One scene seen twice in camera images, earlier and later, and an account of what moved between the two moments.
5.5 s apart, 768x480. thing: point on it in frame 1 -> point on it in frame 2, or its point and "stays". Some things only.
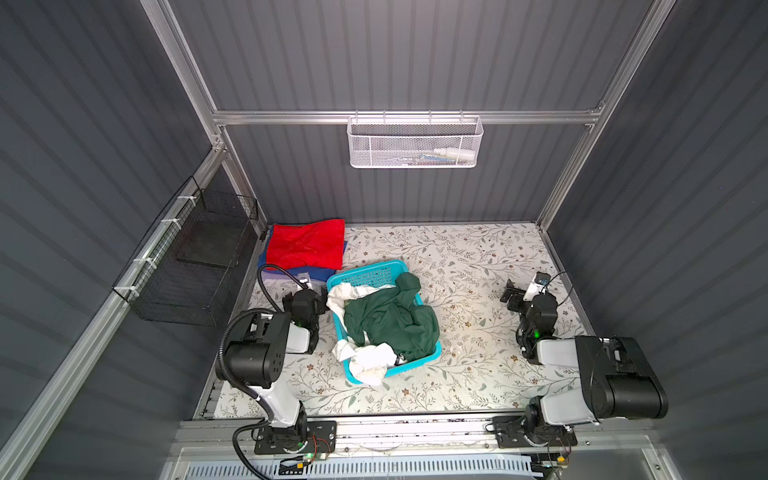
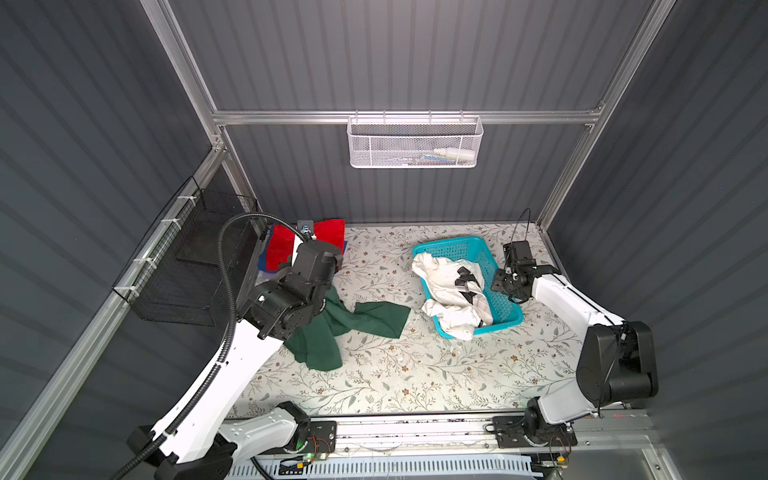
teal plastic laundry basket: [435, 353] -> [504, 310]
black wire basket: [188, 262] stays
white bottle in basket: [458, 154] stays
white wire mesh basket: [414, 142] stays
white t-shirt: [368, 362] -> [457, 297]
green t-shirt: [391, 316] -> [314, 342]
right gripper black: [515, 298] -> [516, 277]
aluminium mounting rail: [211, 436] stays
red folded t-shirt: [315, 245] stays
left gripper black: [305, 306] -> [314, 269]
